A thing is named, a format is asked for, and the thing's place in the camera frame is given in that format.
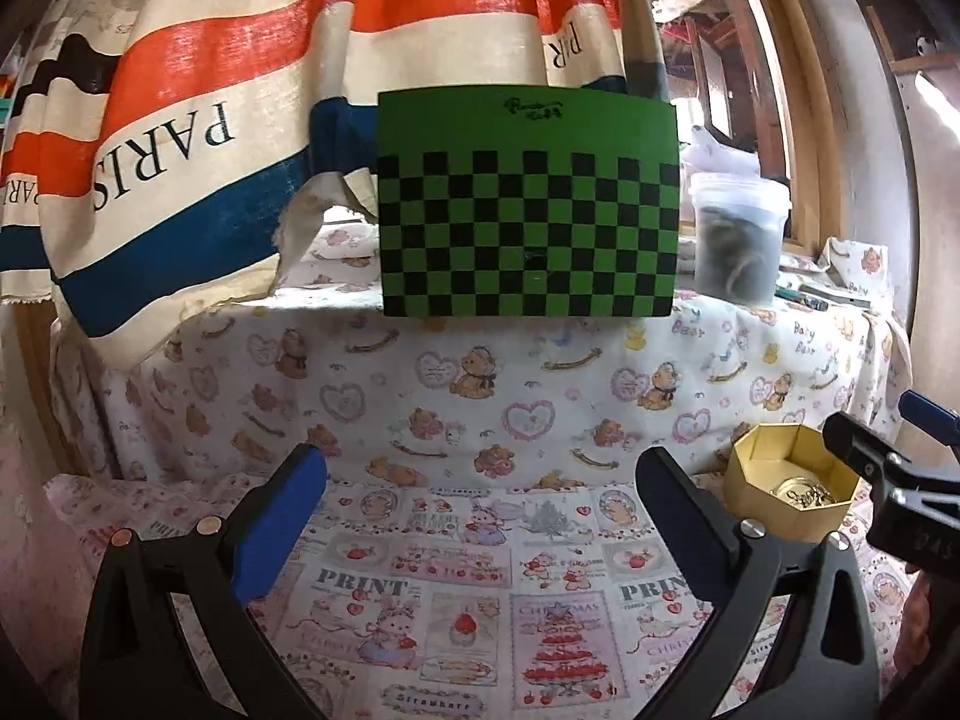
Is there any silver bangle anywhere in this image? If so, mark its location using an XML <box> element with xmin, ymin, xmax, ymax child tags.
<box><xmin>775</xmin><ymin>476</ymin><xmax>826</xmax><ymax>508</ymax></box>

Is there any green black checkered box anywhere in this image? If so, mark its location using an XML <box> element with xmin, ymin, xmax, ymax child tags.
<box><xmin>375</xmin><ymin>88</ymin><xmax>682</xmax><ymax>320</ymax></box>

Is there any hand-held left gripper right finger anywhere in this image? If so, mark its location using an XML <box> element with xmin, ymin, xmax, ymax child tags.
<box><xmin>636</xmin><ymin>447</ymin><xmax>882</xmax><ymax>720</ymax></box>

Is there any person's right hand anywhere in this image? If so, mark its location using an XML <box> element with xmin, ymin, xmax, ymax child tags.
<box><xmin>896</xmin><ymin>562</ymin><xmax>940</xmax><ymax>691</ymax></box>

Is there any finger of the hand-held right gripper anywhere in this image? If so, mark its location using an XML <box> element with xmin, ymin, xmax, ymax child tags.
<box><xmin>898</xmin><ymin>390</ymin><xmax>960</xmax><ymax>460</ymax></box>
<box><xmin>821</xmin><ymin>411</ymin><xmax>935</xmax><ymax>500</ymax></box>

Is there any bear print tablecloth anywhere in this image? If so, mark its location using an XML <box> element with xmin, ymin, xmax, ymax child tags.
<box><xmin>45</xmin><ymin>236</ymin><xmax>913</xmax><ymax>720</ymax></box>

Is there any wooden window frame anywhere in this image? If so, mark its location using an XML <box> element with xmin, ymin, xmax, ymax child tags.
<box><xmin>622</xmin><ymin>0</ymin><xmax>852</xmax><ymax>256</ymax></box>

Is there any dark flat tool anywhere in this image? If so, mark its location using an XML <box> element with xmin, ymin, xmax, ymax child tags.
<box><xmin>799</xmin><ymin>281</ymin><xmax>872</xmax><ymax>308</ymax></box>

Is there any clear plastic jar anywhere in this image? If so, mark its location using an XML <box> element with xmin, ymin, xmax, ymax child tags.
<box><xmin>688</xmin><ymin>171</ymin><xmax>793</xmax><ymax>305</ymax></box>

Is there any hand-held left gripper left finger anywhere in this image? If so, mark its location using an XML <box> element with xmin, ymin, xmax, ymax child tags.
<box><xmin>79</xmin><ymin>444</ymin><xmax>329</xmax><ymax>720</ymax></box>

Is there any gold octagonal box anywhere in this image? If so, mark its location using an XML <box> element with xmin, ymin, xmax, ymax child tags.
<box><xmin>724</xmin><ymin>424</ymin><xmax>860</xmax><ymax>545</ymax></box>

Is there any striped orange blue white cloth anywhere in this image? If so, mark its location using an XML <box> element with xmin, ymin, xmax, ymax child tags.
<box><xmin>0</xmin><ymin>0</ymin><xmax>625</xmax><ymax>361</ymax></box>

